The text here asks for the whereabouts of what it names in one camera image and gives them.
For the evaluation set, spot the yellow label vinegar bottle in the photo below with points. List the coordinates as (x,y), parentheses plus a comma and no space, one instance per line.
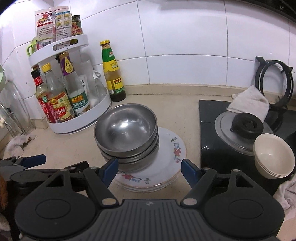
(57,95)

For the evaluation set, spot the red label soy sauce bottle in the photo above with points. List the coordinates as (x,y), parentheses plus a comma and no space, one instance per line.
(42,96)

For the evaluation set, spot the steel pot lid black knob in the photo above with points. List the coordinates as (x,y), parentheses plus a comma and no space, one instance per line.
(240,130)

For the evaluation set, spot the white rotating condiment rack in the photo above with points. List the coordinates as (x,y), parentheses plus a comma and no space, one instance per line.
(46,54)

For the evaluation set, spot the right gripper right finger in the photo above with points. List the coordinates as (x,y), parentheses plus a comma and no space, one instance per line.
(206,183)

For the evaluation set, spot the white floral plate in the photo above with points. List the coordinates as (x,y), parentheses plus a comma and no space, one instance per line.
(164,169)

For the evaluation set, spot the white cloth on stove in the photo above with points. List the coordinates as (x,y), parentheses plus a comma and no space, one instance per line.
(250,101)

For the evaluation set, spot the purple label white vinegar bottle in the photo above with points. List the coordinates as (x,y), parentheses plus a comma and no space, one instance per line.
(75,90)

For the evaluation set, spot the steel bowl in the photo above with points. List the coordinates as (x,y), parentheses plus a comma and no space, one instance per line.
(136,162)
(131,155)
(126,129)

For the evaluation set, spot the glass pot lid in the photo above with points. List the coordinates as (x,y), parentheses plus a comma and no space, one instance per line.
(14,113)

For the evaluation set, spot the white rag left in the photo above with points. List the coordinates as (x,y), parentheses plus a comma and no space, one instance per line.
(15,146)

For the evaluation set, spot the white floral cloth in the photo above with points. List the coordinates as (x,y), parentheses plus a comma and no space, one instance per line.
(286,196)

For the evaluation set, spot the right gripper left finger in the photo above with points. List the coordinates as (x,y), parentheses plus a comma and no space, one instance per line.
(72,186)

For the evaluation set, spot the cream ceramic bowl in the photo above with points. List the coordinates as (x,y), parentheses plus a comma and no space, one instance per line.
(273,156)

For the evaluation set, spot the black gas stove top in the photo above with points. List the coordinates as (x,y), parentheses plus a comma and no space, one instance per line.
(218,155)

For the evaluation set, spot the clear dispenser bottle white cap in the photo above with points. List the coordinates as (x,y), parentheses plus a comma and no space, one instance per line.
(96,88)

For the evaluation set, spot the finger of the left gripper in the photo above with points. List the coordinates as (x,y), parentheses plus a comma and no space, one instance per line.
(23,162)
(78,167)

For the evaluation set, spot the green yellow oil bottle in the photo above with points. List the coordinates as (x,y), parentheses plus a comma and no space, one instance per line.
(112,73)

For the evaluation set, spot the seasoning carton box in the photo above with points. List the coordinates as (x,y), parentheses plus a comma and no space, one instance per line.
(52,24)

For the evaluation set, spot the dark sauce jar top shelf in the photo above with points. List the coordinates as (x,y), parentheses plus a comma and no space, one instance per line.
(76,28)

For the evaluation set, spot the plastic bag in rack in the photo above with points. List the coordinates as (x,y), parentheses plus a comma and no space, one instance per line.
(85,69)

